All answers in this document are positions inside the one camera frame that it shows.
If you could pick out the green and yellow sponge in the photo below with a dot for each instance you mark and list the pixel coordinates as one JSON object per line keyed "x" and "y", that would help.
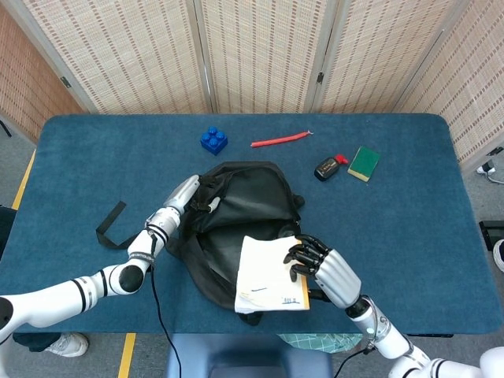
{"x": 364, "y": 161}

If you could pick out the blue toy building block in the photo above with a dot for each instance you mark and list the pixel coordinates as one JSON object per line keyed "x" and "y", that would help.
{"x": 214, "y": 141}

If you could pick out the green checked cloth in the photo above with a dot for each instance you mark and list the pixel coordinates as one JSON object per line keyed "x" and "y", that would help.
{"x": 319, "y": 342}

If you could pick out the black bottle with red cap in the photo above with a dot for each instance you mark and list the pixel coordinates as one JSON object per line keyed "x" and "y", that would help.
{"x": 325, "y": 169}

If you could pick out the white sneaker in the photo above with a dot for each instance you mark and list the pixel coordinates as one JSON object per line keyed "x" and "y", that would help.
{"x": 69, "y": 344}

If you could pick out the black fabric backpack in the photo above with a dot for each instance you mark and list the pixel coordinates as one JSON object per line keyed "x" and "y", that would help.
{"x": 244, "y": 197}

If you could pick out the black and white shoe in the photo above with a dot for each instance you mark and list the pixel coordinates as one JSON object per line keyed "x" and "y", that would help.
{"x": 499, "y": 256}

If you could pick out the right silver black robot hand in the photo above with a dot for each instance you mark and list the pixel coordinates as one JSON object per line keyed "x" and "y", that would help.
{"x": 336, "y": 275}

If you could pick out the white shoe with black sock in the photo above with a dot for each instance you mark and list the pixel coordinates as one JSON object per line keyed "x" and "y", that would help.
{"x": 486, "y": 170}

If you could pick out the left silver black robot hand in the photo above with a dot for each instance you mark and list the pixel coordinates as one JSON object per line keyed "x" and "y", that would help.
{"x": 181, "y": 195}

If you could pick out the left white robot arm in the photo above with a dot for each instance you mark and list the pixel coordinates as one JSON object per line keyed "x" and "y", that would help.
{"x": 59, "y": 293}

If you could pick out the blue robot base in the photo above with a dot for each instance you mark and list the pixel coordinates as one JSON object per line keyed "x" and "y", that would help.
{"x": 248, "y": 358}

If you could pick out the black box on floor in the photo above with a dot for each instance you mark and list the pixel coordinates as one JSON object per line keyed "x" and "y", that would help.
{"x": 492, "y": 232}

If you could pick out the red candle stick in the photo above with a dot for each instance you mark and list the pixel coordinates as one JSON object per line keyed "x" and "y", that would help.
{"x": 275, "y": 140}

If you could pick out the woven folding screen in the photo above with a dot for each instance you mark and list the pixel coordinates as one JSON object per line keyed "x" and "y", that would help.
{"x": 256, "y": 59}

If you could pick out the dark trouser leg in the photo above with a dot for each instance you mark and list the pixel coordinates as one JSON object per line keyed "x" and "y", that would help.
{"x": 33, "y": 342}

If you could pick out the blue table cover cloth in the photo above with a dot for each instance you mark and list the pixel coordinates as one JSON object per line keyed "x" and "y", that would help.
{"x": 393, "y": 236}

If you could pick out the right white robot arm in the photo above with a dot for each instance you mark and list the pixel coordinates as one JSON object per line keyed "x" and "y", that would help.
{"x": 393, "y": 342}

